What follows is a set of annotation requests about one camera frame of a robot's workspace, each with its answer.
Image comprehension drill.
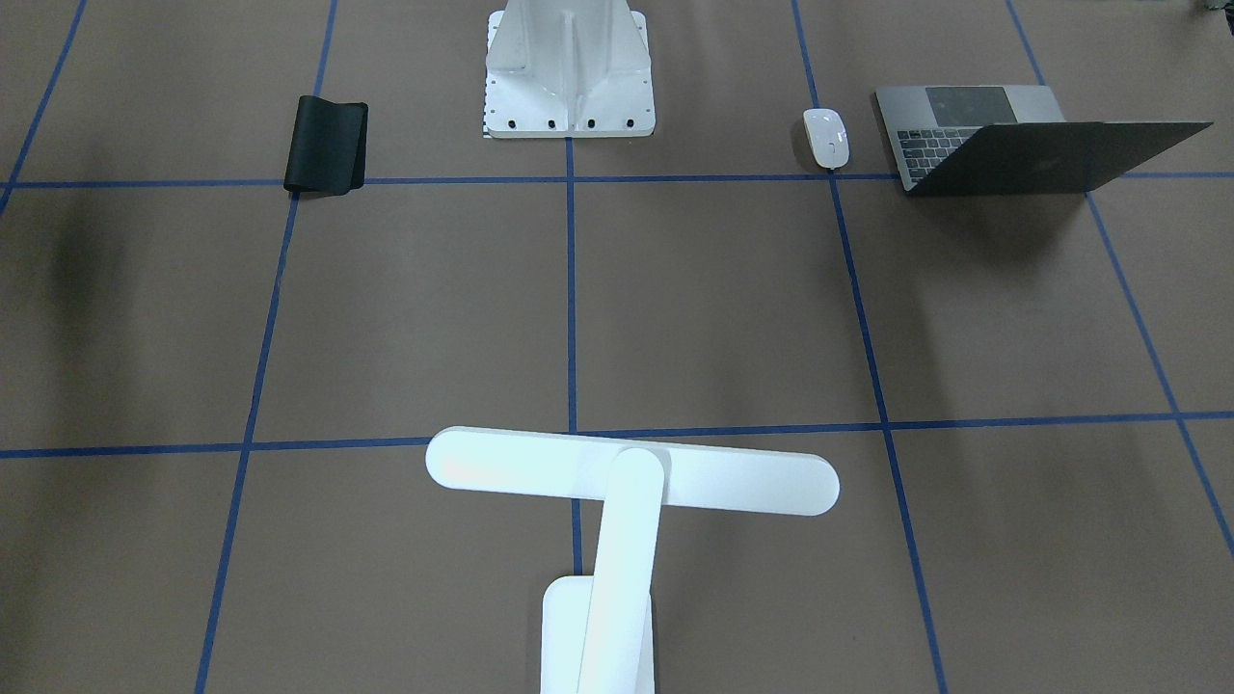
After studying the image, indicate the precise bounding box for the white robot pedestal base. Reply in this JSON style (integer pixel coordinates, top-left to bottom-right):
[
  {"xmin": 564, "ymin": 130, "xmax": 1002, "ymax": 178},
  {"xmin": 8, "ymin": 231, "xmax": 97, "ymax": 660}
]
[{"xmin": 482, "ymin": 1, "xmax": 656, "ymax": 140}]

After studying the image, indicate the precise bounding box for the black mouse pad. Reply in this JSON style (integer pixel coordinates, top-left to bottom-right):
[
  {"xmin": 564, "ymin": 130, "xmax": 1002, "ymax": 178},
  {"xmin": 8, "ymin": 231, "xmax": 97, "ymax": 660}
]
[{"xmin": 283, "ymin": 93, "xmax": 369, "ymax": 195}]

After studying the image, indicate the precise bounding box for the white wireless mouse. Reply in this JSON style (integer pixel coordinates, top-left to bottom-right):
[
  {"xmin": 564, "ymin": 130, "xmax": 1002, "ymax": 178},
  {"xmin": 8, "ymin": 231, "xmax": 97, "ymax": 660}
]
[{"xmin": 802, "ymin": 107, "xmax": 851, "ymax": 170}]

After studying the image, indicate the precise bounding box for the grey laptop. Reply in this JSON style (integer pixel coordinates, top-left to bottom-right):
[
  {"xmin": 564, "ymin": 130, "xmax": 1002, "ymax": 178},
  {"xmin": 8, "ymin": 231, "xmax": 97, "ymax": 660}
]
[{"xmin": 875, "ymin": 85, "xmax": 1211, "ymax": 198}]

